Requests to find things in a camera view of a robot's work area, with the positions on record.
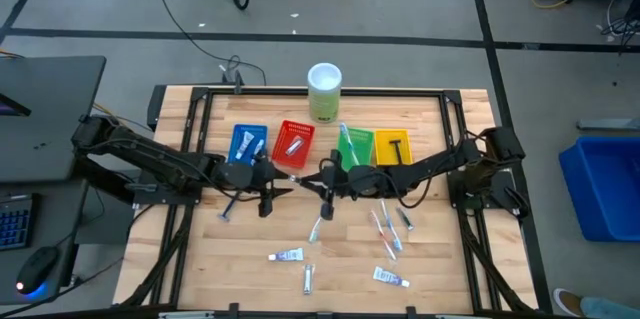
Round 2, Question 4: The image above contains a blue plastic basket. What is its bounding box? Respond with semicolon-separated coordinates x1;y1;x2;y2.
227;123;270;166

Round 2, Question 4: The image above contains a white printed toothpaste tube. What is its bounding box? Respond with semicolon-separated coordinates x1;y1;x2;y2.
371;265;411;289

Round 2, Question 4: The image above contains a green white wipes canister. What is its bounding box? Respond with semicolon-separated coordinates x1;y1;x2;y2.
306;62;344;125

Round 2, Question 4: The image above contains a yellow plastic basket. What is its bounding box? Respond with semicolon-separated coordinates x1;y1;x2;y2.
373;128;415;167

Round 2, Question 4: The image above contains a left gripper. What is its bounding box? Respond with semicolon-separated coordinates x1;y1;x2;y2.
212;156;295;220

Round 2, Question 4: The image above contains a black computer mouse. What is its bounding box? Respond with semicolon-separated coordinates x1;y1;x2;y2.
14;246;60;296

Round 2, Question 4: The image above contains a backlit black keyboard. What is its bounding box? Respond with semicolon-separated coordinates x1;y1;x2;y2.
0;192;37;253

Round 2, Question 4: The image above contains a black table clamp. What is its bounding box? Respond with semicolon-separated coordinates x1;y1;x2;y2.
219;56;246;96

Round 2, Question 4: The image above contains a pale toothbrush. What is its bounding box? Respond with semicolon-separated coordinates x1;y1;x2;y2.
308;215;324;245

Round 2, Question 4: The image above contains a red plastic basket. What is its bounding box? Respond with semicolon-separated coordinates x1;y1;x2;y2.
271;119;317;169

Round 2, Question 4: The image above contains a green plastic basket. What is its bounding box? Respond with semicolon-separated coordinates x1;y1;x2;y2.
335;126;376;170

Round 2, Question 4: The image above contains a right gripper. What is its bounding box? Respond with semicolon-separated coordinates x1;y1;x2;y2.
298;149;399;222

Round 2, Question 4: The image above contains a small green white tube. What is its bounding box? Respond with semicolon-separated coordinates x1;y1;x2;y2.
395;206;416;232

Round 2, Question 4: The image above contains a grey metal bar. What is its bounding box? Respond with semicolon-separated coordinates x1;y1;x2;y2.
575;117;640;133

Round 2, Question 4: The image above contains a white blue toothbrush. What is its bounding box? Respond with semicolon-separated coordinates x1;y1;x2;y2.
338;122;361;166

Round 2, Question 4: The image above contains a black desk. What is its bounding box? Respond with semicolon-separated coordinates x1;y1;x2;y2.
0;55;107;183

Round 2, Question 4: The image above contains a large blue storage bin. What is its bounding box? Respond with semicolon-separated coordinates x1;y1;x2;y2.
558;136;640;244

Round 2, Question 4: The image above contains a person's leg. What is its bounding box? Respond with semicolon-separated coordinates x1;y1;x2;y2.
579;296;640;319

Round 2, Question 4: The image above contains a dark blue disposable razor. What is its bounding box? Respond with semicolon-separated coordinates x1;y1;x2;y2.
388;138;404;165

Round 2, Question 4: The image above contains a black aluminium table frame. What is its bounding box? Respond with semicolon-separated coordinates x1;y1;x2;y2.
119;83;544;316

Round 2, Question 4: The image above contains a black cable bundle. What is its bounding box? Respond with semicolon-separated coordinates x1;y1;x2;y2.
599;0;640;53

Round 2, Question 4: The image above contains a long black floor cable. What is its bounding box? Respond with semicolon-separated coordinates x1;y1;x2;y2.
147;0;269;86

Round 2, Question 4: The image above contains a small white blue tube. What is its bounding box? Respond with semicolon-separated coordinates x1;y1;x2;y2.
249;138;266;165

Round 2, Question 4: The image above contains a person's shoe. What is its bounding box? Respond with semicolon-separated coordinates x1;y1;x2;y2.
552;287;586;318

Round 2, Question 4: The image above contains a white purple toothpaste tube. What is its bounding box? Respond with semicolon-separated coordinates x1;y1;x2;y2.
267;247;305;263

